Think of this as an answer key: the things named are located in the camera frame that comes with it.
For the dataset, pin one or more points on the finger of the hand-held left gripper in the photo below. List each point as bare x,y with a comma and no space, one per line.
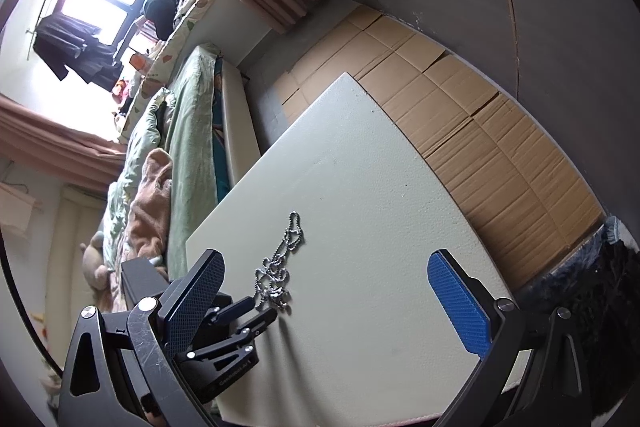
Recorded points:
232,309
250,327

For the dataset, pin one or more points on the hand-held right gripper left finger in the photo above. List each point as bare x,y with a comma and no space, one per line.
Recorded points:
197,294

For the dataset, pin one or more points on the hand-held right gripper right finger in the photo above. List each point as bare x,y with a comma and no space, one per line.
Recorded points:
457,302

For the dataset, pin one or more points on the pink fleece blanket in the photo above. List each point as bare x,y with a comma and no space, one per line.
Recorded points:
150,207

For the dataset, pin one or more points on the beige plush toy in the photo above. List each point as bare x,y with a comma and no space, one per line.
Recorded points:
97,262

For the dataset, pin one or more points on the white low table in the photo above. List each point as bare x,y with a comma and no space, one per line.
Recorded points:
375,232

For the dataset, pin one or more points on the green bed sheet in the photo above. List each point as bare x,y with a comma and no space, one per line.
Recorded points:
190,147

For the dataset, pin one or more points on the cardboard sheets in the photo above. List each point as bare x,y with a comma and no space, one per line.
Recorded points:
500,157

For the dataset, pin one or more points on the colourful printed mattress cover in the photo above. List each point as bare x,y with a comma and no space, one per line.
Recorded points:
218,132

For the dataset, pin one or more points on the light green floral quilt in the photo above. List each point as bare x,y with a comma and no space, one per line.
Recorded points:
145,137

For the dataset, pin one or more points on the cream upholstered bed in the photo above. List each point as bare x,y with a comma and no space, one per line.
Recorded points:
237,117

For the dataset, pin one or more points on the beige hanging cloth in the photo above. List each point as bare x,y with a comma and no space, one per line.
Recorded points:
17,209

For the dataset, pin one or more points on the pile of colourful small things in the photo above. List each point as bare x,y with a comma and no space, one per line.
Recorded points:
122,89

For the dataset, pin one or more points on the printed window seat cushion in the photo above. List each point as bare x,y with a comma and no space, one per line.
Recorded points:
185,22

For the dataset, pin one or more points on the hanging dark clothes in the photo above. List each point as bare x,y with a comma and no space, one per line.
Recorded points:
75,47

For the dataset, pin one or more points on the dark bag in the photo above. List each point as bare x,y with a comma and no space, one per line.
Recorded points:
160,9

